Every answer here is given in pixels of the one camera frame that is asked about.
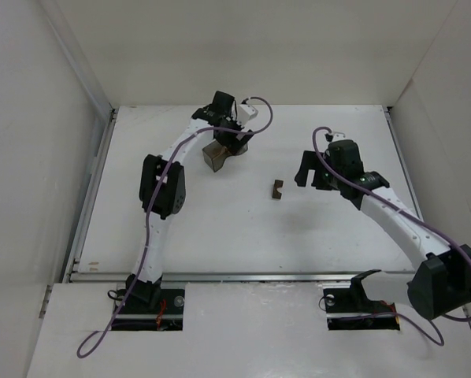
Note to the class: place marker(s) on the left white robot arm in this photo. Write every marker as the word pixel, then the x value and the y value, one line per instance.
pixel 162 189

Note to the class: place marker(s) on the grey translucent plastic bin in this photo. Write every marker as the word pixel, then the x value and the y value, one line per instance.
pixel 235 145

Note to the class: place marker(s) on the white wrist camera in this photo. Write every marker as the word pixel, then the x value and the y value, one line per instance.
pixel 334 136
pixel 244 113

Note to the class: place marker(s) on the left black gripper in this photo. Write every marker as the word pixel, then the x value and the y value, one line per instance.
pixel 232 138

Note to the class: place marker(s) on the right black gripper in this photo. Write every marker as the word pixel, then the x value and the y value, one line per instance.
pixel 319 173

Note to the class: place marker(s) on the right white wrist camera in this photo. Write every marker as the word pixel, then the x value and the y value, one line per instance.
pixel 334 136

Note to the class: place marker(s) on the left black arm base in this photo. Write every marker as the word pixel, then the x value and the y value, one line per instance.
pixel 156 307

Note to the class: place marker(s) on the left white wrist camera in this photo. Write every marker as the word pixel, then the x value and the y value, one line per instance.
pixel 244 113

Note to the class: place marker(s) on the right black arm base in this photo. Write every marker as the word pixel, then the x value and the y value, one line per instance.
pixel 349 309

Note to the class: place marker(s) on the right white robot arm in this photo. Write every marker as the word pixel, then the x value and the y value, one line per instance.
pixel 442 278

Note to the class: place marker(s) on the dark wood arch block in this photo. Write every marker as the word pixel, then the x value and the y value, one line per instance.
pixel 276 189

